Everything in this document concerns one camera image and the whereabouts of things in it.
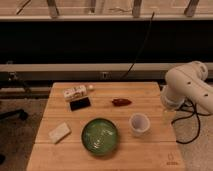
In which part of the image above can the green plate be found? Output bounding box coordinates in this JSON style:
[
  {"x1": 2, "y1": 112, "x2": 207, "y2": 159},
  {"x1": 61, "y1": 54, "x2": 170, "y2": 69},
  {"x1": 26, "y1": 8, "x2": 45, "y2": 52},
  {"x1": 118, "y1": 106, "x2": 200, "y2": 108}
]
[{"x1": 81, "y1": 118, "x2": 119, "y2": 156}]

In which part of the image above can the black hanging cable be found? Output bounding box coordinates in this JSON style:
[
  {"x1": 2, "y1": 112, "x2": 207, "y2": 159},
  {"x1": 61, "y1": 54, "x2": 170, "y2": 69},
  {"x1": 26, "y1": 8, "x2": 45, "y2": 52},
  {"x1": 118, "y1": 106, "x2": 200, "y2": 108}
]
[{"x1": 120, "y1": 11, "x2": 156, "y2": 80}]

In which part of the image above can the white patterned box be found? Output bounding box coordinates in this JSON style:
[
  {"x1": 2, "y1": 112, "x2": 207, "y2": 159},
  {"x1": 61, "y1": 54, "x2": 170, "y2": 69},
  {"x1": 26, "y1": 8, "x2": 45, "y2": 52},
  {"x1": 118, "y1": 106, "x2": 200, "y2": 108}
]
[{"x1": 63, "y1": 85, "x2": 87, "y2": 100}]

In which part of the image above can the white ceramic cup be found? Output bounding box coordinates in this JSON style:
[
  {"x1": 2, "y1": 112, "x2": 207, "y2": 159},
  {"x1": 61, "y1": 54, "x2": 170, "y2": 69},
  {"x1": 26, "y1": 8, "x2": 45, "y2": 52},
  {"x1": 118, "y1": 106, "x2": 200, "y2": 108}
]
[{"x1": 129, "y1": 113, "x2": 150, "y2": 137}]

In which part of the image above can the office chair base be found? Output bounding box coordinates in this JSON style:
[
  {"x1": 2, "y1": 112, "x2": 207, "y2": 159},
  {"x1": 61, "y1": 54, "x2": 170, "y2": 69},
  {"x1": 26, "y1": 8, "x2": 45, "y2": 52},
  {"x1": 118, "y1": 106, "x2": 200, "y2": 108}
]
[{"x1": 0, "y1": 109, "x2": 28, "y2": 120}]

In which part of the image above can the beige sponge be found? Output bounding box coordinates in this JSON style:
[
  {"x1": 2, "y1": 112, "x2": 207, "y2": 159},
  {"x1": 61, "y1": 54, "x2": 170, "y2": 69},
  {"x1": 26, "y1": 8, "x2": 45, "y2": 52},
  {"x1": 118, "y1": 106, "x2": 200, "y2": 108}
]
[{"x1": 48, "y1": 123, "x2": 71, "y2": 144}]

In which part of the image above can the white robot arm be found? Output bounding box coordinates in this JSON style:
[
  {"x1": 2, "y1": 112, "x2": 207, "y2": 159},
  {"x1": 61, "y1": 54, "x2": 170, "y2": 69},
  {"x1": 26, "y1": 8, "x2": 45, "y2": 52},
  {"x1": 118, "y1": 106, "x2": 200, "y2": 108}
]
[{"x1": 160, "y1": 61, "x2": 213, "y2": 114}]

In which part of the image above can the black cable on floor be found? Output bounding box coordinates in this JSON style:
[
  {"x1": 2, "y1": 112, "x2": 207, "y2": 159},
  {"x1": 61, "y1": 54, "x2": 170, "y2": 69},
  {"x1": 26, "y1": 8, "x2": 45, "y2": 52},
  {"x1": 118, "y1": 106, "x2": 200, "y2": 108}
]
[{"x1": 171, "y1": 99, "x2": 213, "y2": 145}]

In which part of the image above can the black rectangular block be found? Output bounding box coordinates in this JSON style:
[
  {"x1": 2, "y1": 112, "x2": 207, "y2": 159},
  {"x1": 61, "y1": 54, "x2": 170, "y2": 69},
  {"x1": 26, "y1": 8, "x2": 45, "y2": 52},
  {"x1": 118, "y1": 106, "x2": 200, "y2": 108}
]
[{"x1": 70, "y1": 97, "x2": 91, "y2": 111}]

